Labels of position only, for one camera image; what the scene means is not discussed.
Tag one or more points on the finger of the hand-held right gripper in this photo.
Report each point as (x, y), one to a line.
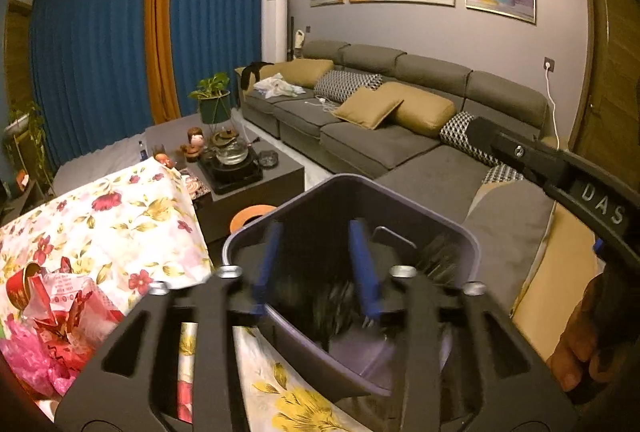
(495, 140)

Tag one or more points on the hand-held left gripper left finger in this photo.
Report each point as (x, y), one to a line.
(267, 262)

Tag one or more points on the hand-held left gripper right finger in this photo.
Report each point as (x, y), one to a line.
(362, 262)

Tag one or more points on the grey trash bin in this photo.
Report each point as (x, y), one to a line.
(320, 197)

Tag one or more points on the clear red printed plastic bag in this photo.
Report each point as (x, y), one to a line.
(60, 297)

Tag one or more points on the pink plastic bag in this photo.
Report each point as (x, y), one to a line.
(30, 357)

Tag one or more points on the person's right hand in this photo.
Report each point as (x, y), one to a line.
(575, 352)

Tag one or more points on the black white patterned pillow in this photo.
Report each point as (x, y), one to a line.
(505, 173)
(345, 85)
(457, 132)

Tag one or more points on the orange round stool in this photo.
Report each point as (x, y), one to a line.
(250, 214)

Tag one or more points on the mustard cushion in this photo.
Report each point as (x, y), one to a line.
(425, 110)
(305, 71)
(367, 107)

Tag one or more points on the dark coffee table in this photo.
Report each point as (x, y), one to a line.
(285, 177)

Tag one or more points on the tan sofa cushion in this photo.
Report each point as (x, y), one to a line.
(555, 282)

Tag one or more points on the black induction cooker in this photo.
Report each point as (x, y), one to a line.
(235, 177)

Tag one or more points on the grey sofa cushion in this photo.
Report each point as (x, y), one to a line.
(510, 232)

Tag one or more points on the grey sectional sofa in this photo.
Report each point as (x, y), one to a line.
(400, 147)

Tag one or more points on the red patterned box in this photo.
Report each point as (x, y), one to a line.
(197, 186)

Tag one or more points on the dark ashtray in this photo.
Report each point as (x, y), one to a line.
(269, 158)

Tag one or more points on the glass teapot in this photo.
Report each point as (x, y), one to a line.
(231, 152)

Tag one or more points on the wooden door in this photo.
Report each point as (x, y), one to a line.
(610, 62)

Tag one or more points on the small doll figurine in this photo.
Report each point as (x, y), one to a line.
(195, 138)

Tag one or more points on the small red figurine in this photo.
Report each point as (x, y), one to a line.
(162, 158)

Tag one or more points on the floral tablecloth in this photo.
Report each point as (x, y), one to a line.
(125, 222)

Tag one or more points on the small glass cup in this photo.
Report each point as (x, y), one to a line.
(159, 150)

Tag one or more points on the potted plant in green pot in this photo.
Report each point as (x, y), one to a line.
(215, 100)

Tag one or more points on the white crumpled cloth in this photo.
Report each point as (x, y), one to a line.
(277, 87)

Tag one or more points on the black garment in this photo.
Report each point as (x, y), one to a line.
(252, 72)

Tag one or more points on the grey low bench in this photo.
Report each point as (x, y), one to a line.
(90, 162)

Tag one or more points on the white standing air conditioner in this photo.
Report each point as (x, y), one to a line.
(274, 22)

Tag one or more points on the red gold paper cup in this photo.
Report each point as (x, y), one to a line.
(22, 284)

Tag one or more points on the orange curtain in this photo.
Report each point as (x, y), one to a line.
(160, 37)

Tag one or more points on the blue curtain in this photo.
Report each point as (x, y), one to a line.
(90, 62)
(220, 12)

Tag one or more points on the small orange object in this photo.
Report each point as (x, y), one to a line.
(20, 179)

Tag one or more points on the trailing plant on stand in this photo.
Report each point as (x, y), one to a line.
(27, 127)

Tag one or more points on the wall socket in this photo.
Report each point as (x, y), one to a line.
(549, 63)

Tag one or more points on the wooden wall panel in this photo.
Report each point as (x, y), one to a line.
(17, 42)

